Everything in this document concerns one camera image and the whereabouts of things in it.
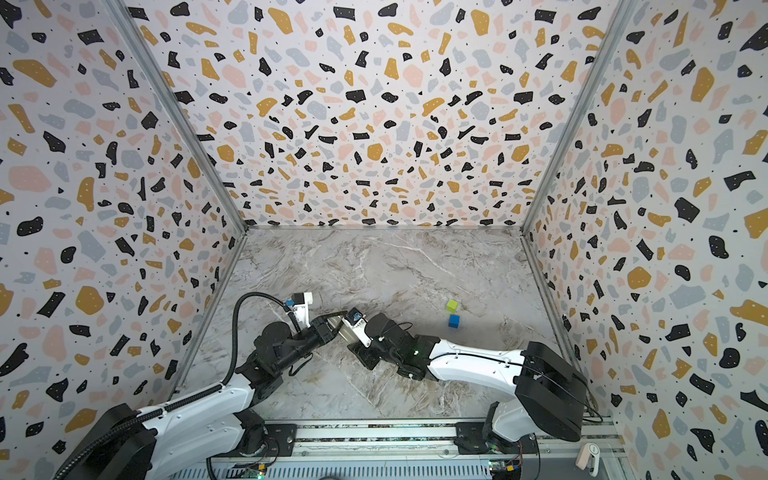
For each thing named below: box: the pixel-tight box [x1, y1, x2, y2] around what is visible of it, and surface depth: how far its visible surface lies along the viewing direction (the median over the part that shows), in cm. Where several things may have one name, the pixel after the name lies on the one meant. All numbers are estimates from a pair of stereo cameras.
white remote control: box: [338, 320, 359, 345], surface depth 78 cm
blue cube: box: [448, 314, 461, 329], surface depth 97 cm
